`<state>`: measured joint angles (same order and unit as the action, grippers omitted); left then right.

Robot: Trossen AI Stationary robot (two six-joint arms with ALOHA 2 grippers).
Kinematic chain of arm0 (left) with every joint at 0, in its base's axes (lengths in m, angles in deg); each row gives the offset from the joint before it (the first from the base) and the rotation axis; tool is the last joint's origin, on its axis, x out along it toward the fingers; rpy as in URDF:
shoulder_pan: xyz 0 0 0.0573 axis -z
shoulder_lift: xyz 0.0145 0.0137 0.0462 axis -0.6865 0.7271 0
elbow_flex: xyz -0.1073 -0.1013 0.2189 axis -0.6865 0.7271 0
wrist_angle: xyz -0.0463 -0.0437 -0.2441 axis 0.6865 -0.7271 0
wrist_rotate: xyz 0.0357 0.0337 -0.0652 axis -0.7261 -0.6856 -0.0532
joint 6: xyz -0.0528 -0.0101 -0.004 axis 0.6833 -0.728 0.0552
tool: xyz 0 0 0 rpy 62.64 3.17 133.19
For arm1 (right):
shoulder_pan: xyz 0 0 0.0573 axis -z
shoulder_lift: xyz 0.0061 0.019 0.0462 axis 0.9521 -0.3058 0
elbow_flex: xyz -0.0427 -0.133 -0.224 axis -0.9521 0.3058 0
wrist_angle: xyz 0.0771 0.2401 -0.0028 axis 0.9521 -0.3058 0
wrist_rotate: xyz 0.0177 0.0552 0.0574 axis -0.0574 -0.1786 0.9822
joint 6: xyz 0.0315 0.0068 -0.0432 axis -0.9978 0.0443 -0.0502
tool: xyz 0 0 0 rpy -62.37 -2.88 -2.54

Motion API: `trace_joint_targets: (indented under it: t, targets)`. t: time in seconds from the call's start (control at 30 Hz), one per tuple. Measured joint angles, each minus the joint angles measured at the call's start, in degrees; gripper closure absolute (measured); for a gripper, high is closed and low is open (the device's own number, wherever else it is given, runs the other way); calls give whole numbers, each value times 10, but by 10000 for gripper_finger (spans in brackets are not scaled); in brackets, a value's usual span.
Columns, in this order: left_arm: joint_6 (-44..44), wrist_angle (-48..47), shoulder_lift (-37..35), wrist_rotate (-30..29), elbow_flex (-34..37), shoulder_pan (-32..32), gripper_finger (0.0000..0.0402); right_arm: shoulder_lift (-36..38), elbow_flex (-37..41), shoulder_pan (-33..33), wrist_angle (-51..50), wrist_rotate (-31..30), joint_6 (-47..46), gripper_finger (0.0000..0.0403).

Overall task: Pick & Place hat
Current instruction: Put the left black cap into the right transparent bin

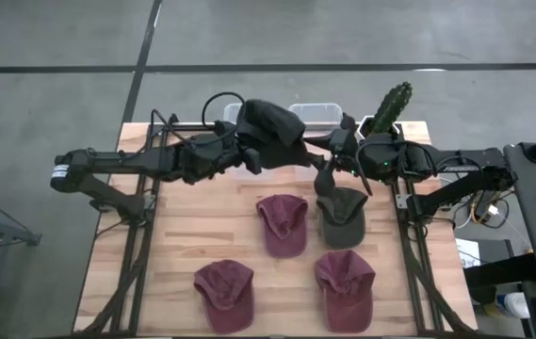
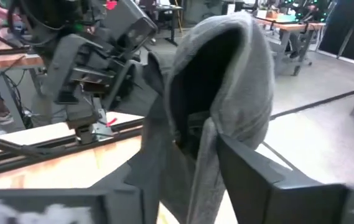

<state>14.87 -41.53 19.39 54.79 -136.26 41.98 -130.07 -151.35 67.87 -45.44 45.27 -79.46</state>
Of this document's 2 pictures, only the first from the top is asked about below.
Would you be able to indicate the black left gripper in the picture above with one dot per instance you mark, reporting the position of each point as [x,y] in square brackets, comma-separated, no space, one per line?
[230,153]

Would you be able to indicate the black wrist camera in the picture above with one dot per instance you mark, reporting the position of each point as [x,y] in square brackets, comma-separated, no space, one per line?
[225,129]
[348,122]

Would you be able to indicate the white plant pot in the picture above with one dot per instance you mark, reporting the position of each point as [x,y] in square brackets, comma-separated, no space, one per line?
[366,123]

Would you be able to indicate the black desk base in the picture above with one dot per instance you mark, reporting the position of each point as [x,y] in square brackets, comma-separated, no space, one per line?
[503,273]

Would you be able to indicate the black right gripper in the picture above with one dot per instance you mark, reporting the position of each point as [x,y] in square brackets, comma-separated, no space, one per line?
[345,148]

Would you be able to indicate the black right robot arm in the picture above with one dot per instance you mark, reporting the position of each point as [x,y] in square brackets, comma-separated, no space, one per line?
[460,162]

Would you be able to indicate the green cactus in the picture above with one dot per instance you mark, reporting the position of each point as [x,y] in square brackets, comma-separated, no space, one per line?
[392,108]

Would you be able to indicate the clear plastic bin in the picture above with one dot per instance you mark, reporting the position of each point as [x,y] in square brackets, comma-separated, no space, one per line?
[231,112]
[317,114]

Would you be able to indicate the black cap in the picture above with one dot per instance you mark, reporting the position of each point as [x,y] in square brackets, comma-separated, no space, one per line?
[272,127]

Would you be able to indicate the black aluminium rig frame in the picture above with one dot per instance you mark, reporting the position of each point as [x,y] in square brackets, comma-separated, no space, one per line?
[137,292]

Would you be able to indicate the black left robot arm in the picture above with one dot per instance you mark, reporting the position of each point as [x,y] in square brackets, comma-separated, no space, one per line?
[121,160]

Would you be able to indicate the silver frame bracket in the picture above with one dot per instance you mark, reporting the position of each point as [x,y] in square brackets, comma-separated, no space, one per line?
[401,201]

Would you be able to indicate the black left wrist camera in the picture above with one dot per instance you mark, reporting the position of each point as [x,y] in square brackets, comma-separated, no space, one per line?
[225,129]

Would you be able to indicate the white paper sheet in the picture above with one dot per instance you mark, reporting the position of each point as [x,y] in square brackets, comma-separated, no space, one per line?
[467,252]

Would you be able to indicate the black metal stand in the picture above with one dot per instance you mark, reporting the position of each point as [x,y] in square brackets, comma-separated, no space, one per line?
[4,233]

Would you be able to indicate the dark grey cap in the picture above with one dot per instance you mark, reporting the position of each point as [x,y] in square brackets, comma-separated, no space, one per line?
[343,221]

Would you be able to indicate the maroon cap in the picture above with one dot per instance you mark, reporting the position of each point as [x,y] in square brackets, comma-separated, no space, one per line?
[284,230]
[227,301]
[347,301]

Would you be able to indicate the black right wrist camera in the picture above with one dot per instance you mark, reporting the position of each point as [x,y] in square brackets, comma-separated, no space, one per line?
[348,122]

